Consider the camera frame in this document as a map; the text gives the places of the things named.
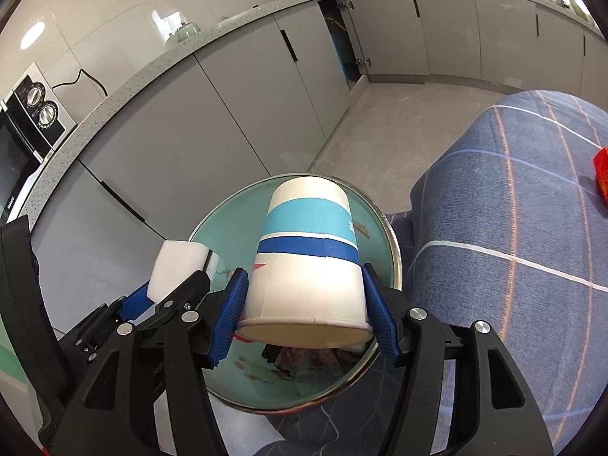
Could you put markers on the white foam block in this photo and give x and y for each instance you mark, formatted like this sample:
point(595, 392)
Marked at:
point(175, 266)

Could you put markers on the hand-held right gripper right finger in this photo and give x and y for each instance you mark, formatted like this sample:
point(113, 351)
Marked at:
point(382, 318)

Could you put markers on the grey kitchen cabinets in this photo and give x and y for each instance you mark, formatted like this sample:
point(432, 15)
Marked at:
point(166, 152)

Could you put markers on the white and blue paper cup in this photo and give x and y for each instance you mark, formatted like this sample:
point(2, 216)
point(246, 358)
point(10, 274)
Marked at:
point(304, 285)

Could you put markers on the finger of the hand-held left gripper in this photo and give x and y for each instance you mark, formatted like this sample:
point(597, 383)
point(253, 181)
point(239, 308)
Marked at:
point(135, 301)
point(187, 292)

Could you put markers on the black and white toaster oven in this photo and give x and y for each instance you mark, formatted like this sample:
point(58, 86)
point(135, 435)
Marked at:
point(38, 114)

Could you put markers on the pale green kettle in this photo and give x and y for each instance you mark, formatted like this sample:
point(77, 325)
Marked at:
point(183, 34)

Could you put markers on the speckled grey countertop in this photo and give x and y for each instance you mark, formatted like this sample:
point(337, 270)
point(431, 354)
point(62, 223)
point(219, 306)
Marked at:
point(142, 80)

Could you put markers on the red snack packet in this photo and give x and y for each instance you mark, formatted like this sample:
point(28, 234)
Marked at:
point(602, 171)

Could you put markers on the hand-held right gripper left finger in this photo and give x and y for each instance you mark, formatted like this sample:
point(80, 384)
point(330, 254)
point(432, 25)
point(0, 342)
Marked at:
point(227, 323)

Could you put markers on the teal enamel basin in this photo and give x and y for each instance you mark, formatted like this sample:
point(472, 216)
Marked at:
point(223, 228)

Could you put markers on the blue plaid blanket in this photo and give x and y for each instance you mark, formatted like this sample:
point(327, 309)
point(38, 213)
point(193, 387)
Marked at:
point(498, 247)

